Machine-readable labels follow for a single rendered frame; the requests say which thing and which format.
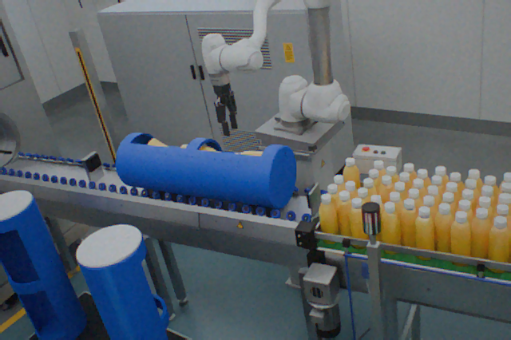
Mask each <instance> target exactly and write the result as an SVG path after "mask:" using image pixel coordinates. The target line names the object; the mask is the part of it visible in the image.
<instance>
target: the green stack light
mask: <svg viewBox="0 0 511 340"><path fill-rule="evenodd" d="M381 231H382V225H381V219H380V220H379V221H378V222H377V223H366V222H363V221H362V232H363V233H364V234H367V235H378V234H379V233H380V232H381Z"/></svg>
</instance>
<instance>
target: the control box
mask: <svg viewBox="0 0 511 340"><path fill-rule="evenodd" d="M363 146H370V150H369V151H363V150H362V147H363ZM377 148H379V149H377ZM387 149H388V150H387ZM374 150H377V151H378V153H373V151H374ZM381 151H385V154H381ZM401 151H402V149H401V147H390V146H379V145H369V144H359V145H358V147H357V148H356V150H355V152H354V153H353V158H354V159H355V165H356V166H357V168H358V171H359V173H361V174H369V171H370V170H373V169H374V162H375V161H376V160H381V161H382V162H383V167H384V169H385V170H386V172H387V167H389V166H395V167H396V172H397V173H396V174H399V172H400V170H401V167H402V153H401ZM369 175H370V174H369Z"/></svg>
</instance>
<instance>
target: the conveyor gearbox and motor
mask: <svg viewBox="0 0 511 340"><path fill-rule="evenodd" d="M303 281H304V287H305V293H306V298H307V301H308V302H309V304H310V305H311V313H310V320H311V327H314V328H315V332H316V334H317V335H318V336H319V340H322V338H324V339H331V338H335V336H337V335H338V334H339V332H340V330H341V325H340V315H339V300H340V292H339V276H338V268H337V267H334V266H330V265H326V264H321V263H312V264H311V265H310V267H309V270H308V271H307V273H306V275H305V276H304V278H303Z"/></svg>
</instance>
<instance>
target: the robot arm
mask: <svg viewBox="0 0 511 340"><path fill-rule="evenodd" d="M279 1H281V0H258V1H257V2H256V4H255V8H254V12H253V25H254V33H253V35H252V36H251V37H250V38H249V39H247V38H244V39H242V40H240V41H238V42H236V43H234V44H232V45H228V44H226V42H225V40H224V38H223V37H222V36H221V34H209V35H207V36H206V37H204V38H203V41H202V50H203V57H204V63H205V66H206V67H207V70H208V75H209V79H210V82H211V85H212V86H213V91H214V94H215V95H217V101H214V105H215V108H216V118H217V122H218V123H222V126H223V131H224V135H225V136H231V135H230V131H229V126H228V122H227V121H226V107H228V111H229V112H230V114H229V118H230V122H231V127H232V128H237V123H236V114H237V113H236V112H237V107H236V102H235V98H234V92H233V91H231V85H230V81H231V77H230V72H231V73H242V74H249V73H254V72H256V71H258V70H259V68H260V67H262V65H263V55H262V53H261V52H260V51H259V50H260V48H262V46H263V44H264V42H265V39H266V36H267V13H268V11H269V10H270V9H271V8H272V7H273V6H275V5H276V4H278V3H279ZM332 2H333V0H303V4H305V6H306V7H307V8H308V18H309V30H310V41H311V63H312V74H313V82H312V83H310V85H309V84H308V83H307V81H306V80H305V79H304V78H303V77H300V76H290V77H286V78H285V79H284V80H283V82H282V83H280V86H279V94H278V101H279V114H281V116H275V117H274V118H275V121H278V122H279V123H278V124H276V125H274V126H273V129H274V130H277V131H283V132H289V133H293V134H295V135H297V136H302V135H303V134H304V133H305V132H306V131H307V130H308V129H309V128H310V127H311V126H312V125H314V124H316V123H318V121H319V122H324V123H336V122H339V121H343V120H345V119H346V118H347V116H348V114H349V112H350V108H351V106H350V102H349V100H348V98H347V96H346V95H343V93H342V91H341V89H340V88H339V83H338V82H337V81H336V80H335V79H334V73H333V57H332V40H331V10H330V6H331V4H332Z"/></svg>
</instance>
